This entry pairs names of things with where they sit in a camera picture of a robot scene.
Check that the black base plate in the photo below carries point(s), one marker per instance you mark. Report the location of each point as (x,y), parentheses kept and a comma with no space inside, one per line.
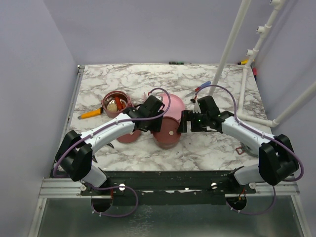
(126,188)

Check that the dark pink round lid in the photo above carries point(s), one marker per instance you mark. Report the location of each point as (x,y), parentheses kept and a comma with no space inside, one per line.
(130,138)

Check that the green black screwdriver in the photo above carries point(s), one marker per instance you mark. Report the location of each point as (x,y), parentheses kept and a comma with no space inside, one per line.
(176,63)

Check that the red sausage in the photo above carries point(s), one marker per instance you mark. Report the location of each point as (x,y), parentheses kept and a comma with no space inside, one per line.
(118,103)

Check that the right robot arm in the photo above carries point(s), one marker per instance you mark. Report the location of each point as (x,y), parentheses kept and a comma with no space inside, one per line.
(276,159)

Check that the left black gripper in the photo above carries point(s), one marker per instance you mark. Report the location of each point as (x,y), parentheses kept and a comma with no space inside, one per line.
(156,127)

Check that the yellow utility knife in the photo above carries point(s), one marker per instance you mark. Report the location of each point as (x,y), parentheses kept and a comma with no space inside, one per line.
(91,114)

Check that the pink steel lunch pot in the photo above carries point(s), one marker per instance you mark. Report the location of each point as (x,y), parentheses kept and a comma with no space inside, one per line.
(110,98)

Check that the black pliers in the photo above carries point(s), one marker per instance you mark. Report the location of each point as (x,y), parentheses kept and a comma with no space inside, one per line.
(109,146)

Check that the red blue screwdriver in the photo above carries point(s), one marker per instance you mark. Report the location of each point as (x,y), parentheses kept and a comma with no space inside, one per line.
(208,83)

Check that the pink food plate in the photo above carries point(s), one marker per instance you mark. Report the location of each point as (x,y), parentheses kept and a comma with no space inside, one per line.
(176,106)

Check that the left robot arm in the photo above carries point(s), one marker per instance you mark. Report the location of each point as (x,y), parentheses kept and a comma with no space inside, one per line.
(77,149)

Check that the white steamed bun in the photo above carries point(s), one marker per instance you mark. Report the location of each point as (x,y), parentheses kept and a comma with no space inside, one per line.
(112,107)

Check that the dark red steel lunch pot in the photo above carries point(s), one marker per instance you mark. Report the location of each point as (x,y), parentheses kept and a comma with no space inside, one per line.
(166,141)

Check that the transparent grey pot lid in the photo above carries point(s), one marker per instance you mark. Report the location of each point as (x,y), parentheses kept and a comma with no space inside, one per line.
(245,149)

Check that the white pipe frame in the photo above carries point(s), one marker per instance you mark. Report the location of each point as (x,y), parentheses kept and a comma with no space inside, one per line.
(252,54)

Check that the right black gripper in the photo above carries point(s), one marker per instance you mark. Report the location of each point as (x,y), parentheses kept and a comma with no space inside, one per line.
(189,115)

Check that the aluminium table edge rail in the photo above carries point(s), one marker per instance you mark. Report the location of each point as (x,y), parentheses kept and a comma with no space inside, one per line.
(71,103)

